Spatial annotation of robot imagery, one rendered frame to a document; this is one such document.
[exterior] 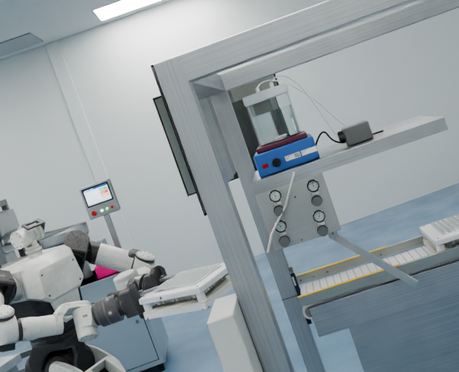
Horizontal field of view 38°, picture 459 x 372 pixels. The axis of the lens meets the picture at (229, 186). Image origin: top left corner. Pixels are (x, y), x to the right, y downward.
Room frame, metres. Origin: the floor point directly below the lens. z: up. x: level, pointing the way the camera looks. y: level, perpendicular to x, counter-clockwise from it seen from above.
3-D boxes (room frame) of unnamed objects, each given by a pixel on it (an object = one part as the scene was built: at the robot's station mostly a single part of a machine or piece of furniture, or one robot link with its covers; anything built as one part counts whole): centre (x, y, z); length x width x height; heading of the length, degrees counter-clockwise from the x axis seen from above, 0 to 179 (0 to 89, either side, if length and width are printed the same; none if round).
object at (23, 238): (2.47, 0.76, 1.32); 0.10 x 0.07 x 0.09; 148
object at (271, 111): (2.22, -0.21, 1.46); 0.15 x 0.15 x 0.19
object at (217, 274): (2.14, 0.23, 1.03); 0.25 x 0.24 x 0.02; 148
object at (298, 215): (2.13, -0.18, 1.14); 0.22 x 0.11 x 0.20; 84
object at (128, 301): (2.15, 0.45, 1.03); 0.12 x 0.10 x 0.13; 90
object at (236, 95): (7.42, -0.20, 1.43); 1.38 x 0.01 x 1.16; 91
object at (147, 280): (2.32, 0.37, 1.03); 0.12 x 0.10 x 0.13; 50
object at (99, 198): (4.98, 0.94, 1.07); 0.23 x 0.10 x 0.62; 91
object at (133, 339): (4.83, 1.14, 0.38); 0.63 x 0.57 x 0.76; 91
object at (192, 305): (2.14, 0.23, 0.98); 0.24 x 0.24 x 0.02; 58
